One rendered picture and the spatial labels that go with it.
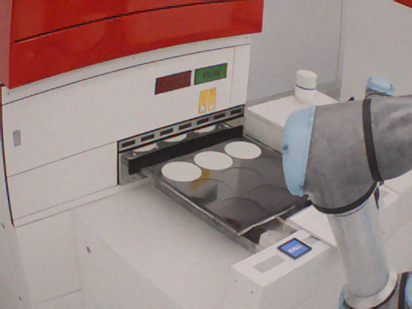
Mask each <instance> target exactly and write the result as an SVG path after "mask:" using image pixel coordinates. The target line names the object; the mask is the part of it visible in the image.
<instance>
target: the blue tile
mask: <svg viewBox="0 0 412 309"><path fill-rule="evenodd" d="M282 249H284V250H285V251H287V252H289V253H290V254H292V255H293V256H294V255H295V256H297V255H299V254H301V253H303V252H305V251H306V250H308V248H307V247H306V246H304V245H302V244H300V243H299V242H297V241H296V240H293V241H291V242H289V243H287V244H285V245H284V246H283V247H282Z"/></svg>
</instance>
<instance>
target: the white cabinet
mask: <svg viewBox="0 0 412 309"><path fill-rule="evenodd" d="M72 219H73V225H74V236H75V239H76V255H77V257H78V265H79V272H80V280H81V286H82V291H83V295H84V305H85V307H86V309H183V308H181V307H179V306H178V305H177V304H176V303H173V302H172V301H171V300H170V299H169V298H168V297H167V296H166V295H164V294H163V293H162V292H160V291H159V290H158V289H156V288H155V287H154V286H152V285H151V284H150V283H149V282H148V281H147V280H146V279H145V278H144V277H143V276H141V275H139V274H138V273H137V272H136V271H135V270H134V269H132V268H131V267H130V266H129V265H128V264H127V263H126V262H124V261H123V260H122V259H121V258H120V257H119V256H118V255H116V254H115V252H114V251H112V250H111V249H110V248H109V247H108V246H107V245H106V244H105V243H104V242H103V241H102V240H100V239H99V237H98V236H97V235H96V234H95V233H94V232H92V231H91V230H90V229H89V227H88V226H87V225H85V224H84V223H83V222H82V221H81V220H80V218H79V217H77V216H76V215H75V214H74V213H72ZM384 244H385V251H386V256H387V257H386V258H387V262H388V263H390V264H391V265H392V266H393V267H394V269H395V270H396V271H397V272H396V273H397V274H400V273H401V272H406V271H409V270H410V266H411V264H412V217H411V218H410V219H409V220H408V221H407V222H406V223H405V224H404V225H403V226H401V227H400V228H399V229H397V230H396V231H395V232H393V233H392V234H391V235H390V236H388V239H387V241H385V242H384ZM347 281H348V280H347V279H346V276H345V273H344V274H342V275H341V276H340V277H338V278H337V279H336V280H335V281H334V282H332V283H330V284H328V285H327V286H326V287H324V288H323V289H322V290H320V291H318V292H316V293H315V294H313V295H312V296H311V297H310V298H309V299H306V300H305V301H303V302H302V303H300V304H299V305H297V306H295V307H293V308H292V309H338V304H339V298H340V292H341V290H342V288H343V286H344V285H345V284H346V282H347Z"/></svg>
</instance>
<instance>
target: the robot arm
mask: <svg viewBox="0 0 412 309"><path fill-rule="evenodd" d="M394 90H395V88H394V85H393V82H391V80H388V79H386V78H384V77H381V76H373V75H371V76H370V77H368V79H367V84H366V86H365V97H364V99H363V100H355V101H345V102H341V103H339V102H337V103H333V104H328V105H327V104H325V105H313V106H310V107H306V108H303V109H297V110H295V111H294V112H291V113H290V114H289V115H288V117H287V120H286V124H285V127H284V131H283V137H282V165H283V171H284V175H285V180H286V184H287V186H288V190H289V191H290V193H291V194H293V195H300V196H303V194H308V195H309V198H310V201H311V203H312V205H313V206H314V209H315V210H317V211H318V212H319V213H323V214H325V215H326V216H327V218H328V222H329V224H330V225H329V226H330V228H331V230H332V235H333V237H334V240H335V243H336V247H337V249H338V252H339V256H340V260H341V261H342V263H341V264H342V265H343V268H344V272H345V276H346V279H347V280H348V281H347V282H346V284H345V285H344V286H343V288H342V290H341V292H340V298H339V304H338V309H412V270H411V271H406V272H401V273H400V274H397V273H396V272H397V271H396V270H395V269H394V267H393V266H392V265H391V264H390V263H388V262H387V258H386V257H387V256H386V251H385V244H384V241H383V239H384V238H383V236H382V235H383V234H382V232H381V225H380V221H379V215H380V213H381V211H382V210H383V208H384V207H385V202H384V200H383V199H382V200H380V199H379V197H380V192H379V187H380V186H381V185H383V184H384V182H385V180H388V179H394V178H397V177H399V176H401V175H404V174H405V173H406V172H408V171H411V170H412V94H410V95H403V96H396V97H395V96H394ZM378 183H380V184H379V187H378Z"/></svg>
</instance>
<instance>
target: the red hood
mask: <svg viewBox="0 0 412 309"><path fill-rule="evenodd" d="M263 10H264V0H0V81H1V82H2V84H4V85H5V86H6V87H7V88H8V89H15V88H17V87H19V86H22V85H26V84H30V83H32V82H36V81H39V80H42V79H46V78H49V77H52V76H56V75H59V74H62V73H64V72H71V71H73V70H75V69H78V68H84V67H86V66H90V65H94V64H98V63H101V62H106V61H110V60H114V59H118V58H122V57H124V56H131V55H135V54H140V53H142V52H148V51H153V50H157V49H161V48H166V47H171V46H175V45H180V44H185V43H193V42H197V41H202V40H211V39H219V38H224V37H229V36H238V35H250V34H255V33H262V28H263V25H262V21H263V16H264V14H263Z"/></svg>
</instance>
